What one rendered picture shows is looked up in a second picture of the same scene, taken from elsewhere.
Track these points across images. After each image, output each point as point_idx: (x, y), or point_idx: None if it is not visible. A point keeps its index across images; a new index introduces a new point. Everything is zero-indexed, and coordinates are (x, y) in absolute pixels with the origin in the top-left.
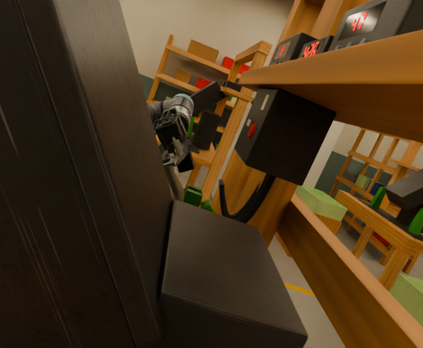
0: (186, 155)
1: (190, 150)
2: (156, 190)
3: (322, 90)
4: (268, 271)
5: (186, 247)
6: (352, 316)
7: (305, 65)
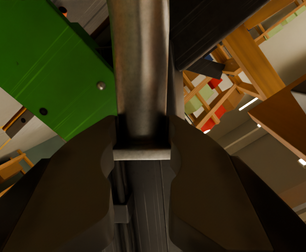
0: (236, 160)
1: (282, 204)
2: (180, 100)
3: (286, 131)
4: (247, 19)
5: (193, 62)
6: None
7: (293, 150)
